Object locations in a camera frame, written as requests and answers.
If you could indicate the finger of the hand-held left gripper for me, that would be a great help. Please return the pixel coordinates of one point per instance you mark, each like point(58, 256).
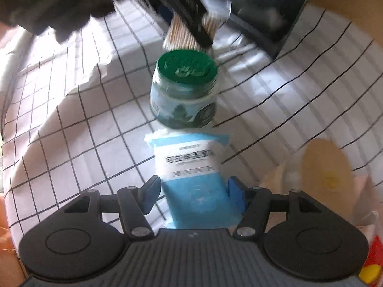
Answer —
point(191, 21)

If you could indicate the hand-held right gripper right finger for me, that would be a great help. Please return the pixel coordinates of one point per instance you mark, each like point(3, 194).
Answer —
point(237, 195)

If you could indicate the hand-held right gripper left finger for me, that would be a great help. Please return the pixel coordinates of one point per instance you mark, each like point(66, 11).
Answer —
point(149, 197)

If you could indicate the cotton swab box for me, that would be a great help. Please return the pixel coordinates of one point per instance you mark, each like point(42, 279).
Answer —
point(176, 36)

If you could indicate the blue wet wipes packet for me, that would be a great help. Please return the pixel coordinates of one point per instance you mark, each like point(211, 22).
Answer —
point(191, 167)

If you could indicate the green-lidded glass jar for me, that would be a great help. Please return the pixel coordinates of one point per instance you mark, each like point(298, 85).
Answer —
point(184, 95)

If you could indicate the black flat monitor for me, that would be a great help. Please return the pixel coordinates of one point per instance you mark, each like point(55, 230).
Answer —
point(269, 12)

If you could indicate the black-checked white tablecloth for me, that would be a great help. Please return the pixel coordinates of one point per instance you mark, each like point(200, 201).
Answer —
point(74, 155)

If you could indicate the clear container with cream lid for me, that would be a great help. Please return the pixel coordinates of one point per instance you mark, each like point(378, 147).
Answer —
point(326, 170)

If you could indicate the colourful cartoon tissue packet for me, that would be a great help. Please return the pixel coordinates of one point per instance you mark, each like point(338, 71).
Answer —
point(374, 263)

